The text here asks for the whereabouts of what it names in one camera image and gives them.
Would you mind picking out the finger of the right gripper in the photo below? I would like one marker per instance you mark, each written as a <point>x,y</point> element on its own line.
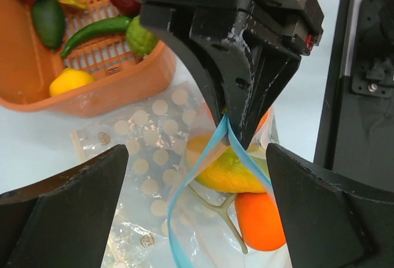
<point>254,63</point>
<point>172,25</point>

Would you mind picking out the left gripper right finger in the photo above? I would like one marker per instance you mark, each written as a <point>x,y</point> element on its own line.
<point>328,219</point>

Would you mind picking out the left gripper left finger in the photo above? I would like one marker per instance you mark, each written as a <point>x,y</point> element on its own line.
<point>64,220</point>

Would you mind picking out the orange tangerine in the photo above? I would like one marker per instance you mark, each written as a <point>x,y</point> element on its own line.
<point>263,120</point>
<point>259,221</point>

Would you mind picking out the clear blue-zipper zip bag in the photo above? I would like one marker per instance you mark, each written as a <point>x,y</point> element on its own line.
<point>199,237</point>

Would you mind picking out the netted green melon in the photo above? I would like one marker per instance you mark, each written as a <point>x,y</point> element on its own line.
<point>222,211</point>

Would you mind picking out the yellow green mango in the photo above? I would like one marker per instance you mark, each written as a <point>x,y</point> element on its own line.
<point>226,173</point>

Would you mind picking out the clear dotted zip bag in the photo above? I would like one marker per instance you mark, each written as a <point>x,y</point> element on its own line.
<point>155,132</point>

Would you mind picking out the light green guava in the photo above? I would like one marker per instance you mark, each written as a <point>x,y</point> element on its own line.
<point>141,41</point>

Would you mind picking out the green chili pepper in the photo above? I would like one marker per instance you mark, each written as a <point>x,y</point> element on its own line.
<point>103,27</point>

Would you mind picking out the orange plastic basket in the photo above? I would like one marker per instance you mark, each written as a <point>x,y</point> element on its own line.
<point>28,68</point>

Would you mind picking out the yellow bell pepper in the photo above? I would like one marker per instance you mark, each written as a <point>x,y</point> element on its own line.
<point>68,80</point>

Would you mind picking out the dark green avocado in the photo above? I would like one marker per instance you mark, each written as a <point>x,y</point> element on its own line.
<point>49,22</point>

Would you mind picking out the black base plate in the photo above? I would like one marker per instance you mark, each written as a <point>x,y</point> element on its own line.
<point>355,137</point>

